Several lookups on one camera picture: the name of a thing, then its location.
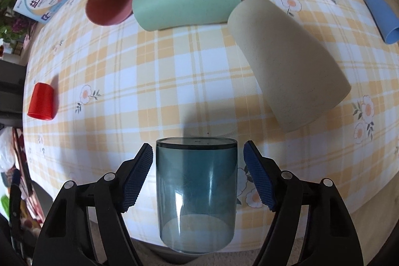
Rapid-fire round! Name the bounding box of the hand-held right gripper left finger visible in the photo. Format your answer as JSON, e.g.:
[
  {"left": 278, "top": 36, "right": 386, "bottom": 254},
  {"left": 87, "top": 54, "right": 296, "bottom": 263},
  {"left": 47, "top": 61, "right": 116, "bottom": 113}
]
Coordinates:
[{"left": 32, "top": 143, "right": 154, "bottom": 266}]

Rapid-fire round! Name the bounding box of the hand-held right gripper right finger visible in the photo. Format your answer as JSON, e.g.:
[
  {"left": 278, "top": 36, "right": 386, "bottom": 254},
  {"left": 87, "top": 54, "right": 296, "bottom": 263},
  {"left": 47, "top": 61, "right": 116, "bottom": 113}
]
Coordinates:
[{"left": 243, "top": 140, "right": 365, "bottom": 266}]

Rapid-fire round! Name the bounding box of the transparent teal cup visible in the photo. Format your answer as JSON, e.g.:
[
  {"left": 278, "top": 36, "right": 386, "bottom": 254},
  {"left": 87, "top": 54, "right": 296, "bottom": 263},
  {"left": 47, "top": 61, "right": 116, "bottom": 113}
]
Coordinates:
[{"left": 155, "top": 137, "right": 238, "bottom": 255}]

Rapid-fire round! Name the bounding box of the beige cup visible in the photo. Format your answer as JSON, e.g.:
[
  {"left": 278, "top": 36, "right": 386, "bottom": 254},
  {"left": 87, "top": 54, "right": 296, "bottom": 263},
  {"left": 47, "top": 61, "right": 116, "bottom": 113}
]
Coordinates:
[{"left": 227, "top": 0, "right": 352, "bottom": 133}]

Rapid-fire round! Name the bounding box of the red cup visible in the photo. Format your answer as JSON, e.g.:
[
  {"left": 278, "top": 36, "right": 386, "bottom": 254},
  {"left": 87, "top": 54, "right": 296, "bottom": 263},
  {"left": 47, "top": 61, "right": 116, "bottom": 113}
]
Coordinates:
[{"left": 27, "top": 82, "right": 54, "bottom": 121}]

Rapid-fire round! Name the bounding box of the blue cup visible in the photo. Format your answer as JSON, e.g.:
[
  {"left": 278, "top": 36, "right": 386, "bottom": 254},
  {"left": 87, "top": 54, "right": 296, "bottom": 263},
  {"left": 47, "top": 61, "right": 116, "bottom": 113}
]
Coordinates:
[{"left": 362, "top": 0, "right": 399, "bottom": 45}]

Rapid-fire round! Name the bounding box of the yellow checkered floral tablecloth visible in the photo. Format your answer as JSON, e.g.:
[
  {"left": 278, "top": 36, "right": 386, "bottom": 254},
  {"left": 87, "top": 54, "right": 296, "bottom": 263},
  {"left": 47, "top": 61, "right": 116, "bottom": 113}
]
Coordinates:
[{"left": 22, "top": 0, "right": 399, "bottom": 253}]

